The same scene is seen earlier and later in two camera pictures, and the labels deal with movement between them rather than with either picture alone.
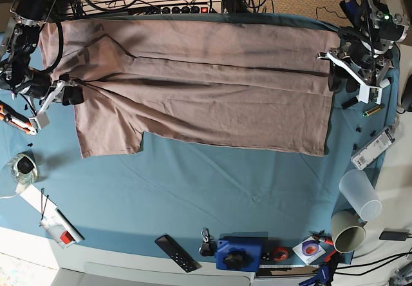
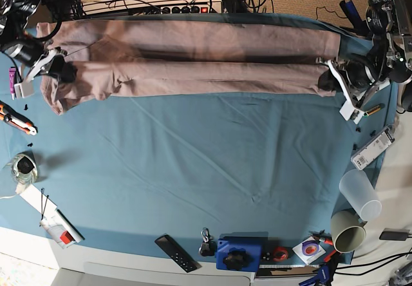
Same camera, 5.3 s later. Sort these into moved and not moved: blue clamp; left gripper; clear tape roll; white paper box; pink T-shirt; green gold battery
Moved: pink T-shirt; left gripper
Not moved: blue clamp; clear tape roll; green gold battery; white paper box
